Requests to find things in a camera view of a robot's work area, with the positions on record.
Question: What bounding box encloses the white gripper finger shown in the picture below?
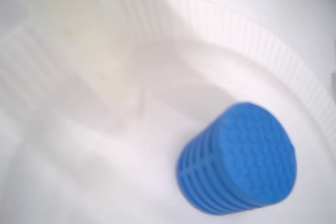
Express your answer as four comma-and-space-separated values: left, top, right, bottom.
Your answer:
23, 0, 145, 135

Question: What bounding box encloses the blue cylinder block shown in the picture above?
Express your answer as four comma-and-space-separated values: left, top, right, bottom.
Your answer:
176, 101, 299, 216

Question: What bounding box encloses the white disposable plate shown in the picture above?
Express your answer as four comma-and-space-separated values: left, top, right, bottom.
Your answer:
0, 0, 336, 224

